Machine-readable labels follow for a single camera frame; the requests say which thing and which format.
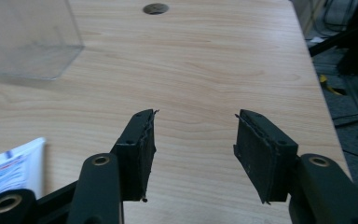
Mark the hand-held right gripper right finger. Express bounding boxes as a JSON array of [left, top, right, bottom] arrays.
[[233, 108, 358, 224]]

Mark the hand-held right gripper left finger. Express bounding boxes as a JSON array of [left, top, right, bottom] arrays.
[[66, 108, 158, 224]]

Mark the yellow tool on floor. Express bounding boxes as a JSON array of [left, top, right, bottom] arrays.
[[319, 74, 345, 96]]

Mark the white printed packet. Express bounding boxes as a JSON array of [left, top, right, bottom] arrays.
[[0, 136, 47, 204]]

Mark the black metal stand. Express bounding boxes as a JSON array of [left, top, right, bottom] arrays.
[[308, 0, 358, 76]]

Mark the clear plastic box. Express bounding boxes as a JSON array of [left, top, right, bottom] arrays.
[[0, 0, 85, 81]]

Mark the black cable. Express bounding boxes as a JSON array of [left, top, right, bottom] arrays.
[[332, 112, 358, 128]]

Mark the round cable hole grommet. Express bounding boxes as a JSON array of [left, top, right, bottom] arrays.
[[142, 3, 170, 16]]

